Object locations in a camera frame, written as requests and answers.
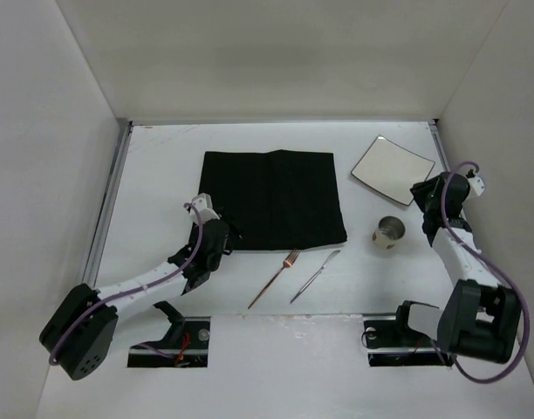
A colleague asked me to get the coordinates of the square white plate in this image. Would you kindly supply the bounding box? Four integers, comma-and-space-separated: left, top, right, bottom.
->
350, 135, 435, 206

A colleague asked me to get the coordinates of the aluminium rail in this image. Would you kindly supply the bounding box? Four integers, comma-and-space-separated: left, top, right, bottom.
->
81, 118, 133, 287
428, 118, 497, 311

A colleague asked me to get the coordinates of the copper fork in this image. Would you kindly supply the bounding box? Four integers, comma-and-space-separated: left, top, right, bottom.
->
248, 249, 300, 309

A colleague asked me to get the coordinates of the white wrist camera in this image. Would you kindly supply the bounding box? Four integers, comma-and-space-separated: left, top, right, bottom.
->
465, 169, 485, 200
189, 193, 221, 224

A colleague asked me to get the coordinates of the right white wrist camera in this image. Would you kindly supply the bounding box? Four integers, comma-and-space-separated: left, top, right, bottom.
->
465, 169, 485, 200

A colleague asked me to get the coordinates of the silver knife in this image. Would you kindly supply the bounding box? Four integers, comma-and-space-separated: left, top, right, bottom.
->
289, 250, 341, 305

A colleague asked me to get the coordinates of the black cloth placemat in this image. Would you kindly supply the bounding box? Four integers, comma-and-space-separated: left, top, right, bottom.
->
199, 149, 347, 251

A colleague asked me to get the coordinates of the white paper cup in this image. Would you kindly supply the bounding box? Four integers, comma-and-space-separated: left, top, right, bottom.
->
372, 216, 406, 250

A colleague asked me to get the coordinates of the right aluminium rail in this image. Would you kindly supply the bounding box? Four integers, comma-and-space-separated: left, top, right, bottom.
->
428, 118, 497, 311

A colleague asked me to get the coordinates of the left aluminium rail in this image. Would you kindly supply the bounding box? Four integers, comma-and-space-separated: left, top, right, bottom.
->
81, 118, 133, 287

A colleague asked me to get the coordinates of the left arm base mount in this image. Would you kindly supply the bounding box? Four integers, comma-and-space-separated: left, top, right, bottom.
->
127, 301, 211, 368

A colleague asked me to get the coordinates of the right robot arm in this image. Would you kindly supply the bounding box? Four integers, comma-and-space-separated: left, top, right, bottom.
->
396, 172, 522, 364

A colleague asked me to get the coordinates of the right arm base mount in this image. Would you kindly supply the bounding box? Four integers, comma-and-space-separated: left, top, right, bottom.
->
360, 300, 454, 368

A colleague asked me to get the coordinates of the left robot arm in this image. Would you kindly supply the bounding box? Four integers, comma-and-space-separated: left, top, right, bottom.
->
39, 218, 241, 381

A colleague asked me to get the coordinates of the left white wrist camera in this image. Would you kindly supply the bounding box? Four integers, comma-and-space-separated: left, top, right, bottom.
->
189, 193, 221, 224

